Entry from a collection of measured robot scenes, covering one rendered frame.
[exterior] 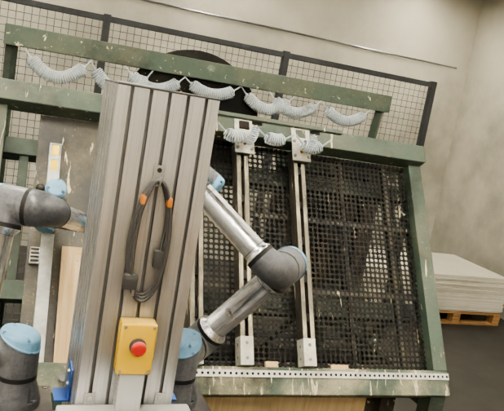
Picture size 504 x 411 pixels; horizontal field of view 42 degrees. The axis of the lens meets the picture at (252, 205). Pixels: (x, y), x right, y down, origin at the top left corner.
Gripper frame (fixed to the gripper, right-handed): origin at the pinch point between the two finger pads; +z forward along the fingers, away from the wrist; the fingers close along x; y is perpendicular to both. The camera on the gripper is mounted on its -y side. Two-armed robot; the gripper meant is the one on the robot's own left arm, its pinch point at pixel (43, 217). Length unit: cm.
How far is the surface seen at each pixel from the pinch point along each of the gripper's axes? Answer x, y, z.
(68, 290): -27.5, 12.8, 10.0
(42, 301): -33.0, 3.1, 7.8
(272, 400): -69, 114, 37
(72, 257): -13.0, 13.8, 10.1
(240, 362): -56, 87, 5
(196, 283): -21, 68, 8
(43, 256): -14.2, 1.8, 7.9
